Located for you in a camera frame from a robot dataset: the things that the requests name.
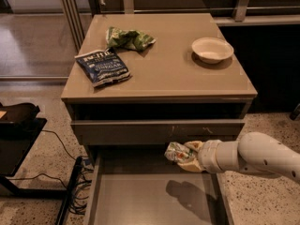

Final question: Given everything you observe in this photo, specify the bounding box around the black power strip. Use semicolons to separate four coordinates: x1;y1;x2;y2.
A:
54;157;83;225

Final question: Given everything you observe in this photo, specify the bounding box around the green chip bag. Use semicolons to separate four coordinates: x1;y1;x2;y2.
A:
106;26;156;52

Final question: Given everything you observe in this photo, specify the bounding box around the blue kettle chip bag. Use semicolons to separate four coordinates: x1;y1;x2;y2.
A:
75;49;130;87

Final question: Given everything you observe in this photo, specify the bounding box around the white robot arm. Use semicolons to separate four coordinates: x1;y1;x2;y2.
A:
177;132;300;183

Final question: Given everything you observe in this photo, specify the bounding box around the black cable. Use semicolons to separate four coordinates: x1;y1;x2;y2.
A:
40;128;78;161

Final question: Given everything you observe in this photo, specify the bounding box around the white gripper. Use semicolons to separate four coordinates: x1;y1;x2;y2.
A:
177;140;222;173

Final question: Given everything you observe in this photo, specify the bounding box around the black side table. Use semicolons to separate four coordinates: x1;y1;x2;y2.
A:
0;103;67;200

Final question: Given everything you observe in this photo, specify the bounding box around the metal railing frame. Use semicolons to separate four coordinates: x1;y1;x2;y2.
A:
61;0;84;51

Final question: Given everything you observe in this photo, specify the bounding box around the white bowl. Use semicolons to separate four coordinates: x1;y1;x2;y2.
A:
191;37;234;64

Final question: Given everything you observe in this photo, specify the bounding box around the open middle drawer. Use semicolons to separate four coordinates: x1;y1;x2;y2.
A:
83;149;231;225

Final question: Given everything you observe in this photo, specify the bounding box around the grey drawer cabinet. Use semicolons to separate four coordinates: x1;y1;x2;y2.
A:
60;12;259;225

